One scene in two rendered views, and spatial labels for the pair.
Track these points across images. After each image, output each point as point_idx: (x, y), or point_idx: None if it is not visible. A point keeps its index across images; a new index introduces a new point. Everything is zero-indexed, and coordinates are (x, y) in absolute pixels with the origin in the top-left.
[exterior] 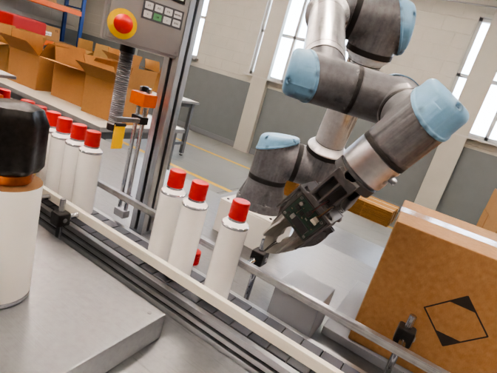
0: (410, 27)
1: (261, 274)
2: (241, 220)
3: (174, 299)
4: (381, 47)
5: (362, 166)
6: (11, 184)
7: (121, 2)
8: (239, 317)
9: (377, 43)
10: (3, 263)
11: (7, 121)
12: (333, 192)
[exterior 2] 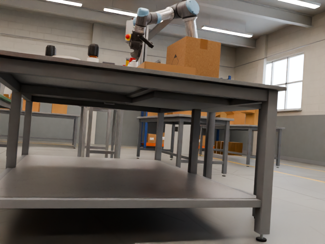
0: (188, 5)
1: None
2: (134, 59)
3: None
4: (185, 14)
5: (134, 28)
6: (92, 57)
7: (127, 32)
8: None
9: (184, 13)
10: None
11: (91, 45)
12: (133, 36)
